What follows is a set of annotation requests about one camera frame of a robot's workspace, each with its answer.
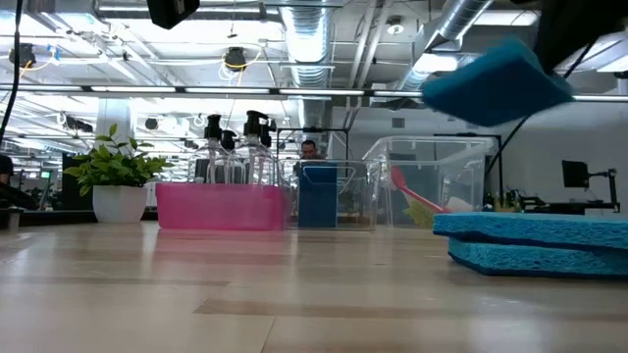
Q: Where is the red plastic kitchen utensil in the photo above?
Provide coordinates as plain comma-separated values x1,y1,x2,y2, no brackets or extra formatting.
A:
390,165,453,215

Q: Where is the black ceiling device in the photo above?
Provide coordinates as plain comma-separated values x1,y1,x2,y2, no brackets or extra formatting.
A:
8,42,38,69
223,46,249,74

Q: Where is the black computer monitor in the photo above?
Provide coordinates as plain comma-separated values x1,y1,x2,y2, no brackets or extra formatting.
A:
561,159,591,189

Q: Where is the green plant in white pot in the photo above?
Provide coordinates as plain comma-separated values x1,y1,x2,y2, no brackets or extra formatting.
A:
63,122,174,226

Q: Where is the black standing desk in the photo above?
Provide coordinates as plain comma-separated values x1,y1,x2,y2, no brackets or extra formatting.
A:
518,168,622,216

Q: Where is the large clear plastic bin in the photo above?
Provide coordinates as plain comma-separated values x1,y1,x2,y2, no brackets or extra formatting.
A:
362,135,497,229

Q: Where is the person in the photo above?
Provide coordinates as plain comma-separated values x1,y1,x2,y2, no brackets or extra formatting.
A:
0,153,39,211
296,139,326,166

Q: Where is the pink plastic bin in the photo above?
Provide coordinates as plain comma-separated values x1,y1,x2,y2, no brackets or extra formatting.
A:
155,182,291,232

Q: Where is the small clear organizer bin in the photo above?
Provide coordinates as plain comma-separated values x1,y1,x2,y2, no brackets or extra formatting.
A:
283,159,393,231

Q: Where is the silver ventilation duct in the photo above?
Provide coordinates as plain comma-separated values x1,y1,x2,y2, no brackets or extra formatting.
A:
399,0,492,92
280,0,336,129

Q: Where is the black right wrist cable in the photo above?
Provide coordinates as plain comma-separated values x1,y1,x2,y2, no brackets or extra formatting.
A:
484,42,597,176

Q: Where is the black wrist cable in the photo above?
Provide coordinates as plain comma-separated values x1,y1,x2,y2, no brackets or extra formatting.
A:
0,0,25,148
484,42,597,176

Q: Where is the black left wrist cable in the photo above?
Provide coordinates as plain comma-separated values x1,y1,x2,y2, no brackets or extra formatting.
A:
0,0,25,148

